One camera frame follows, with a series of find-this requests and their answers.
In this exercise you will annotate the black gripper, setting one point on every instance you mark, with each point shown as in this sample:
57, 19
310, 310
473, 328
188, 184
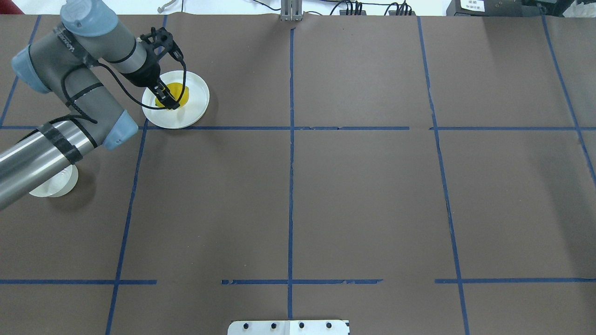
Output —
145, 74

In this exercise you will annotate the yellow lemon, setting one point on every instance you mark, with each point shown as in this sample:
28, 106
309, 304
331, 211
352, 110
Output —
179, 93

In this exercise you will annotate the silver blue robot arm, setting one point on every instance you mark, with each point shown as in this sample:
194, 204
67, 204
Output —
89, 35

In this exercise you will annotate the white bowl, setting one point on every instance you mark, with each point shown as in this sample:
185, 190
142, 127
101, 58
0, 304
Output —
59, 185

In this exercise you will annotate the brown paper table cover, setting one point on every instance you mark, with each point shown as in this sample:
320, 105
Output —
412, 175

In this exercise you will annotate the black box with label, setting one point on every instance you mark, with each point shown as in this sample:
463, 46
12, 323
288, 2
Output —
488, 8

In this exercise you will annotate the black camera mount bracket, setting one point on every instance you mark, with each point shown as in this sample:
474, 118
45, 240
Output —
160, 42

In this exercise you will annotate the aluminium frame post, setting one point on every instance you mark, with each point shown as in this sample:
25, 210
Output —
291, 10

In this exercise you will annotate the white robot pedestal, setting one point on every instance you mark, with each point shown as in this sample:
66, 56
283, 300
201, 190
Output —
290, 327

